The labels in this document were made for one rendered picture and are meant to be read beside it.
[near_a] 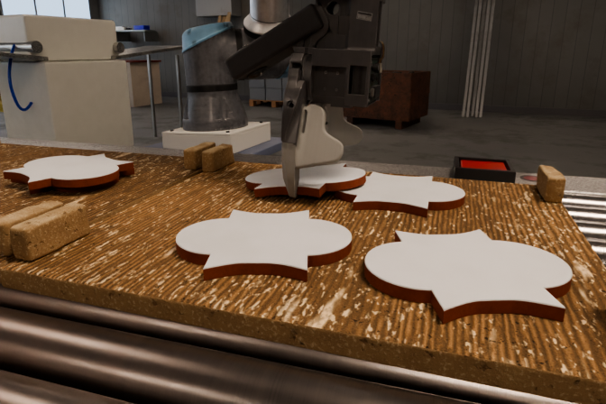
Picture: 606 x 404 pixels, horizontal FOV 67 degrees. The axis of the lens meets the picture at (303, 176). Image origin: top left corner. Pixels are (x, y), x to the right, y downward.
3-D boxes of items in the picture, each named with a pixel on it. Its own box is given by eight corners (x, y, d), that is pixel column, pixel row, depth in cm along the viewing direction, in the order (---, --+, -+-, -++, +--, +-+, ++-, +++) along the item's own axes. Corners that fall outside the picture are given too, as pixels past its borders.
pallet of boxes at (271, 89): (313, 105, 962) (313, 50, 934) (298, 108, 897) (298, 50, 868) (266, 102, 1005) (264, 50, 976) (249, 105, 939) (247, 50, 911)
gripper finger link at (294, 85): (291, 140, 43) (307, 50, 44) (276, 138, 43) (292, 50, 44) (305, 151, 47) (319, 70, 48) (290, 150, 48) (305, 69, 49)
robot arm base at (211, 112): (202, 122, 118) (198, 83, 116) (257, 122, 114) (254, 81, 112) (170, 132, 104) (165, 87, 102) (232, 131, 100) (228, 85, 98)
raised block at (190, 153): (206, 160, 65) (205, 141, 64) (217, 160, 64) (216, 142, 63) (183, 169, 59) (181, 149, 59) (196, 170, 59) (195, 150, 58)
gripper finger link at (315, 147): (332, 199, 42) (347, 103, 43) (271, 190, 44) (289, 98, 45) (338, 204, 45) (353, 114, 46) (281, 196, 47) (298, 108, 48)
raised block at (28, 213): (54, 227, 40) (50, 197, 39) (71, 229, 39) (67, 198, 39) (-9, 255, 34) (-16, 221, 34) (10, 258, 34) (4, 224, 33)
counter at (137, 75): (75, 98, 1093) (70, 59, 1069) (164, 103, 992) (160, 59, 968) (43, 101, 1018) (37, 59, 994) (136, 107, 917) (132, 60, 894)
